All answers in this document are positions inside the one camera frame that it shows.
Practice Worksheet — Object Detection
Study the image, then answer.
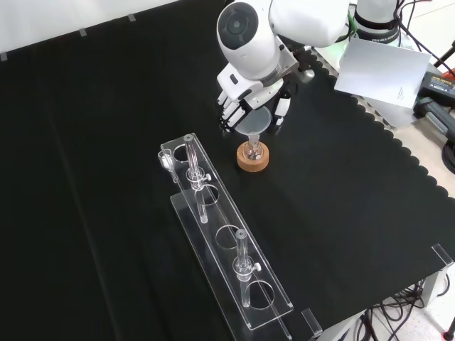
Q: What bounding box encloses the grey table leg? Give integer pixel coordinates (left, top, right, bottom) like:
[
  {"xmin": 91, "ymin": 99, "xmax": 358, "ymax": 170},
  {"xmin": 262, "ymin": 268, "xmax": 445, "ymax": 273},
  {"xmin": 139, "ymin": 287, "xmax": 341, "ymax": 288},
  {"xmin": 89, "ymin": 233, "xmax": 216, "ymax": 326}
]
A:
[{"xmin": 421, "ymin": 268, "xmax": 447, "ymax": 310}]

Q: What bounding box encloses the glass round-bottom flask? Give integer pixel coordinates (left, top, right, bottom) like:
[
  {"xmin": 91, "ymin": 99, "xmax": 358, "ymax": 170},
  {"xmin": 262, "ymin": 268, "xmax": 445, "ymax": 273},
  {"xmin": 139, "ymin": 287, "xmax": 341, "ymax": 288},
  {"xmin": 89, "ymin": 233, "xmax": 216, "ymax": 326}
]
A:
[{"xmin": 242, "ymin": 140, "xmax": 264, "ymax": 161}]

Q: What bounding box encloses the glass weighing funnel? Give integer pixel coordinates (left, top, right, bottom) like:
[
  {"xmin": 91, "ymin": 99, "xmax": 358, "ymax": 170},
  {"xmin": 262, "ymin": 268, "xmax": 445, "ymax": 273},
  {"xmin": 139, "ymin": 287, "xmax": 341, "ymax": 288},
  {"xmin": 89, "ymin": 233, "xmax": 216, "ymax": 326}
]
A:
[{"xmin": 157, "ymin": 148, "xmax": 178, "ymax": 184}]

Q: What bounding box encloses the pale board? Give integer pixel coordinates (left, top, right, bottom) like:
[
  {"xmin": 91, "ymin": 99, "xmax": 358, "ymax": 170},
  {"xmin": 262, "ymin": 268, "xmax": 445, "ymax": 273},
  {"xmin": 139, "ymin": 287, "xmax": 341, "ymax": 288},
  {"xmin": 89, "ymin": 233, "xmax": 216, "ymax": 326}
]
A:
[{"xmin": 333, "ymin": 37, "xmax": 432, "ymax": 107}]

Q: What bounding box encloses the black grey device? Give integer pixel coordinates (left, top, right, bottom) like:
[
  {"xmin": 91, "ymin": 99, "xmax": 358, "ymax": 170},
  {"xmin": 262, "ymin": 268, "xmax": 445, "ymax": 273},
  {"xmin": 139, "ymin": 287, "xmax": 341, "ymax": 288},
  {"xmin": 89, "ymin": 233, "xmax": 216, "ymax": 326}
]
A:
[{"xmin": 414, "ymin": 96, "xmax": 455, "ymax": 138}]

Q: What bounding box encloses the black power adapter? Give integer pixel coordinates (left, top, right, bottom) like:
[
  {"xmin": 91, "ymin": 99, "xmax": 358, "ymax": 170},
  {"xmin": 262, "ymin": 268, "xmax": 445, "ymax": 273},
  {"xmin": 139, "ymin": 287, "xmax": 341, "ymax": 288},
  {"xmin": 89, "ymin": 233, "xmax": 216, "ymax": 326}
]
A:
[{"xmin": 419, "ymin": 70, "xmax": 455, "ymax": 102}]

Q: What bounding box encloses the black cloth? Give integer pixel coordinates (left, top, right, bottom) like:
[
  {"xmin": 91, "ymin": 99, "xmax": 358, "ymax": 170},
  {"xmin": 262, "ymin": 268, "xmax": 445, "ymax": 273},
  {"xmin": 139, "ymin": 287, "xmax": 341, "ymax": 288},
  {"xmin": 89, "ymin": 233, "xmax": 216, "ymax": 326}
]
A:
[{"xmin": 0, "ymin": 0, "xmax": 455, "ymax": 341}]

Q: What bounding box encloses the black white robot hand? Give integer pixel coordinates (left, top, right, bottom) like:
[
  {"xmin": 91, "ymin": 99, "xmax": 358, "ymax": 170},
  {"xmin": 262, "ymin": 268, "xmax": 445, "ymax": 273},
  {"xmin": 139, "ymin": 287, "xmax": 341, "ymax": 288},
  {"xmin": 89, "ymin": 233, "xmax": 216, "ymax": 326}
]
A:
[{"xmin": 215, "ymin": 65, "xmax": 293, "ymax": 135}]

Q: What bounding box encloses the green cable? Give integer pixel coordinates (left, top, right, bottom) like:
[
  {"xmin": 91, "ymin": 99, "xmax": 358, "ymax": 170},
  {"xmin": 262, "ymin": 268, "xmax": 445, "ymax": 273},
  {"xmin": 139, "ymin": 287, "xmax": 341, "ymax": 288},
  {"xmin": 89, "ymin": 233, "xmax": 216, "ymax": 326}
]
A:
[{"xmin": 346, "ymin": 3, "xmax": 358, "ymax": 38}]

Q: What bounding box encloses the cork ring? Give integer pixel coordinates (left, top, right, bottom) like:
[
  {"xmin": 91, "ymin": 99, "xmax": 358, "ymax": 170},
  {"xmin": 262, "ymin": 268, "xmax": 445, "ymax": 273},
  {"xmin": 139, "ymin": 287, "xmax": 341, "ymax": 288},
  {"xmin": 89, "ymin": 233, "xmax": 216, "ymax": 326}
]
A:
[{"xmin": 236, "ymin": 141, "xmax": 269, "ymax": 173}]

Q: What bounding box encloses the clear funnel stand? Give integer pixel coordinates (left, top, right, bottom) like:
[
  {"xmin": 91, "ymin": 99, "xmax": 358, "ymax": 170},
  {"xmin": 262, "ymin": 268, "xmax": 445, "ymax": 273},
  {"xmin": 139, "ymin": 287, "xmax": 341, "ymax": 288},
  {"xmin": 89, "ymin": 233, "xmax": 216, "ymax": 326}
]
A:
[{"xmin": 159, "ymin": 133, "xmax": 294, "ymax": 341}]

